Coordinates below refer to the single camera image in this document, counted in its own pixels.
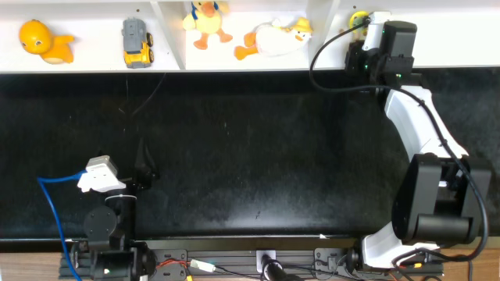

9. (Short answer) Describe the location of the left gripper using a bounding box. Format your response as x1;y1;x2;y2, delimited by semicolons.
123;135;160;192

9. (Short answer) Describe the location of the grey and yellow toy truck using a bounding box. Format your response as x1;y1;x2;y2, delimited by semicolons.
120;16;155;70

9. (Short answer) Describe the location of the yellow rubber duck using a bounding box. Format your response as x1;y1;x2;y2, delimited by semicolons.
18;19;76;65

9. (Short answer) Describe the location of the yellow rattle drum toy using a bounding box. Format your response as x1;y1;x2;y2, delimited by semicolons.
348;10;370;34

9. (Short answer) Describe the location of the yellow plush duck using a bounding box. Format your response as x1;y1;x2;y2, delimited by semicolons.
182;1;234;51

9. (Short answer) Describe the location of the white plush duck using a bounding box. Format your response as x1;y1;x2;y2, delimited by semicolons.
234;16;314;62

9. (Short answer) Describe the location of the white shelf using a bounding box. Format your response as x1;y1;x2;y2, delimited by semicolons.
0;0;500;74

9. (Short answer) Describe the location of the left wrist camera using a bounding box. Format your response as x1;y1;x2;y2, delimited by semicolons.
76;155;127;194

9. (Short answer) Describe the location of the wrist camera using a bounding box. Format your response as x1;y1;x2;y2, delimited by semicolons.
362;10;392;52
76;155;127;194

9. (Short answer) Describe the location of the blue cable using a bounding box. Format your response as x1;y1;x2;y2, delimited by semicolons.
36;169;88;281

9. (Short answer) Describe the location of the mounting rail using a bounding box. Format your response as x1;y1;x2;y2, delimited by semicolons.
58;238;446;281

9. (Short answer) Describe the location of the black cable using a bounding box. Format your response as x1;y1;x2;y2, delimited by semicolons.
308;16;491;281

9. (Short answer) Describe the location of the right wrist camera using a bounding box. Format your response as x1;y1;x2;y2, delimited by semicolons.
362;10;392;52

